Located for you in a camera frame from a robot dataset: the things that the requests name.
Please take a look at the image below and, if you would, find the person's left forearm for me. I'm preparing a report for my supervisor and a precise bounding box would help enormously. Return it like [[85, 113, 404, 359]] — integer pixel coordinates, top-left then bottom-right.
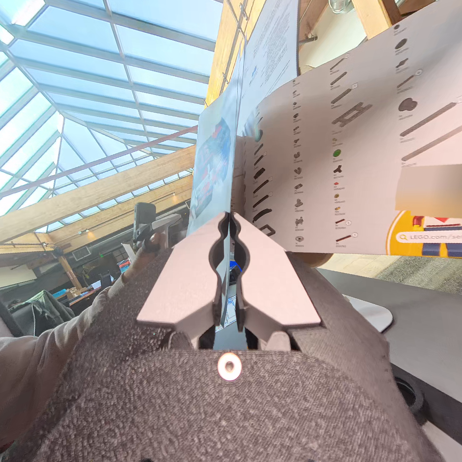
[[0, 265, 145, 446]]

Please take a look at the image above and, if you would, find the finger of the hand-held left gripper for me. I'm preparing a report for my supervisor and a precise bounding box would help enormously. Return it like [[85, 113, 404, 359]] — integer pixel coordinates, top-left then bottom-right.
[[152, 214, 183, 232]]

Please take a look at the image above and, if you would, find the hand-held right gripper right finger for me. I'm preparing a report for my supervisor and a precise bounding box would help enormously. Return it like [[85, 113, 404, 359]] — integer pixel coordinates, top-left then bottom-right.
[[231, 212, 322, 350]]

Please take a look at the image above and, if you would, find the green jacket on chair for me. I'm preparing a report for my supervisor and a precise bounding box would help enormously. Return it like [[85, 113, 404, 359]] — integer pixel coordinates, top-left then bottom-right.
[[7, 289, 77, 337]]

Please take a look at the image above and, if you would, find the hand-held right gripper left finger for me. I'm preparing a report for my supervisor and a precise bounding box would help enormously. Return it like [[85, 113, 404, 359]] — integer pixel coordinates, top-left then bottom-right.
[[136, 212, 231, 349]]

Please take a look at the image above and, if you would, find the toy car instruction booklet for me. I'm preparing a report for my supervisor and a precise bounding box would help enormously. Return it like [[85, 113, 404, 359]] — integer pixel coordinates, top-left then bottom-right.
[[186, 7, 462, 329]]

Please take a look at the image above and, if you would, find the person's left hand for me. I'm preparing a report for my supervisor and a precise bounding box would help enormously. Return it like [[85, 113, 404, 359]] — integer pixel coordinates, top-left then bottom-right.
[[141, 233, 167, 254]]

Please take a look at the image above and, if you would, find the black rubber toy tire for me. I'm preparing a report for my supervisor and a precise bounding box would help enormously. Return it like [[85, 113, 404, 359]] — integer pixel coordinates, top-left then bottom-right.
[[393, 375, 431, 425]]

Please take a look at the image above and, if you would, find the printed white task sheet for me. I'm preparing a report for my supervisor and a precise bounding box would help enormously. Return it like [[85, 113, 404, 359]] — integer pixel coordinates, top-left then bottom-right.
[[238, 0, 301, 121]]

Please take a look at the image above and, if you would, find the white metal book stand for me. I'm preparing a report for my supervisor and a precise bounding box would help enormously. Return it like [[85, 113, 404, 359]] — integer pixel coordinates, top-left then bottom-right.
[[341, 294, 394, 333]]

